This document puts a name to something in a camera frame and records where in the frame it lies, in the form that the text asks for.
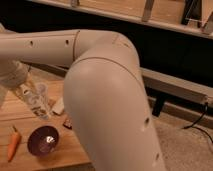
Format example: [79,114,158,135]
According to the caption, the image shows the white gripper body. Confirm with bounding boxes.
[0,60,28,89]

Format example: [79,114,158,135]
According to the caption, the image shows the clear plastic bottle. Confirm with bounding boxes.
[21,83,52,120]

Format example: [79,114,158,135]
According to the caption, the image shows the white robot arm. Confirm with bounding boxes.
[0,24,166,171]

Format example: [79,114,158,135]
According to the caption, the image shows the dark purple ceramic bowl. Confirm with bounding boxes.
[27,125,59,157]

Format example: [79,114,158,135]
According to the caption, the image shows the beige sponge block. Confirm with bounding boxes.
[52,98,64,115]

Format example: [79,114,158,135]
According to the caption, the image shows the orange carrot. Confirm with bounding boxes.
[7,126,22,162]

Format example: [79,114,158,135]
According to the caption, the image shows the wooden shelf frame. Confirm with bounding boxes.
[30,0,213,40]

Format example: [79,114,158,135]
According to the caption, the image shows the metal floor rail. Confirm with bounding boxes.
[19,61,213,118]

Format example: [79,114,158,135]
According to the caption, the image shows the black cable right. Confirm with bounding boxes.
[182,101,213,146]

